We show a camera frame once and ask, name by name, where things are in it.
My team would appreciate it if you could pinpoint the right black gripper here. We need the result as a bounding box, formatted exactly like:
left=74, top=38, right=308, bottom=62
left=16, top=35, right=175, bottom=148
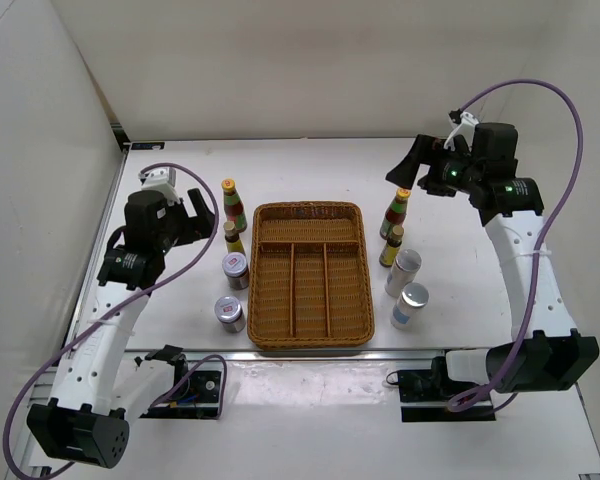
left=386, top=135, right=483, bottom=198

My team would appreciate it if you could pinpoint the small yellow-label bottle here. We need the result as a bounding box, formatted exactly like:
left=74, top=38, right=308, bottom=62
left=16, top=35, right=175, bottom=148
left=379, top=225, right=404, bottom=268
left=223, top=220, right=245, bottom=255

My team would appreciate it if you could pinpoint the tall chili sauce bottle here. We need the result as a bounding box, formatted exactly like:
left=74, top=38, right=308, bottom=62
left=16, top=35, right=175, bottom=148
left=221, top=178, right=248, bottom=233
left=379, top=188, right=411, bottom=239

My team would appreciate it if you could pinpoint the dark glass jar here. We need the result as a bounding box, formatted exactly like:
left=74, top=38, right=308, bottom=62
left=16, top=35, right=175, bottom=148
left=222, top=252, right=249, bottom=290
left=214, top=296, right=246, bottom=333

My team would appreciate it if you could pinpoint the white silver-lid canister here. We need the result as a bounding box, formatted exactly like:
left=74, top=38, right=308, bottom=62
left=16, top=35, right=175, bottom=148
left=390, top=282, right=429, bottom=329
left=385, top=249, right=422, bottom=298

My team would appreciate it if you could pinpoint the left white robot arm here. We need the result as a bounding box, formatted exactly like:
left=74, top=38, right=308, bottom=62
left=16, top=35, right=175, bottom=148
left=26, top=187, right=219, bottom=469

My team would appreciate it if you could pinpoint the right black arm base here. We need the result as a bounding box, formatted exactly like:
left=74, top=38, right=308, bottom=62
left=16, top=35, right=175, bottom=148
left=385, top=370, right=496, bottom=423

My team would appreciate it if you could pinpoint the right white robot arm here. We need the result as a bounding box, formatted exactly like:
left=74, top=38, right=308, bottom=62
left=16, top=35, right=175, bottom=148
left=386, top=123, right=599, bottom=400

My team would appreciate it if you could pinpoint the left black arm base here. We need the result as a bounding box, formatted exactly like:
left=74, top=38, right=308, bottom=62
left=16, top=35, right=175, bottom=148
left=141, top=354, right=228, bottom=420

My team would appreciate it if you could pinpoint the left black corner label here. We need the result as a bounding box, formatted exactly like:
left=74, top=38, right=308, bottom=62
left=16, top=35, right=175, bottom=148
left=130, top=142, right=165, bottom=151

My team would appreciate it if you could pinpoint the brown wicker divided basket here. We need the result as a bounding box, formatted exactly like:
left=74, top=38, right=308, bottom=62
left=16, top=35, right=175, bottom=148
left=247, top=201, right=375, bottom=350

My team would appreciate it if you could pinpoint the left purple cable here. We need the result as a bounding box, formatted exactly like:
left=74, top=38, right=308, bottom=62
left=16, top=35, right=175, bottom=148
left=3, top=162, right=229, bottom=478

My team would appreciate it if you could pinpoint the purple cable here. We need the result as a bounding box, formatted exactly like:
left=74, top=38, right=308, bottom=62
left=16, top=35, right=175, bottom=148
left=447, top=78, right=584, bottom=414
left=3, top=162, right=229, bottom=478

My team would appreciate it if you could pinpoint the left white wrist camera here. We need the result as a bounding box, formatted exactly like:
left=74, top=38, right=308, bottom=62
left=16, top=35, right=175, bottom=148
left=139, top=167, right=181, bottom=205

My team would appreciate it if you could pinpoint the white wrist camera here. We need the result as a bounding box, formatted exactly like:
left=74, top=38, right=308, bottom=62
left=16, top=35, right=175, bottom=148
left=139, top=167, right=181, bottom=205
left=444, top=109, right=480, bottom=151

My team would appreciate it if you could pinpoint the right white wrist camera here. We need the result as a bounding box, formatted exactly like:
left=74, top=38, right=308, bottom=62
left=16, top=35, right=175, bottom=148
left=444, top=109, right=480, bottom=151

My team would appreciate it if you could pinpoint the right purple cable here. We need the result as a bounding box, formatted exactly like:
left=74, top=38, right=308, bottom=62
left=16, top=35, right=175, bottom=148
left=447, top=78, right=584, bottom=414

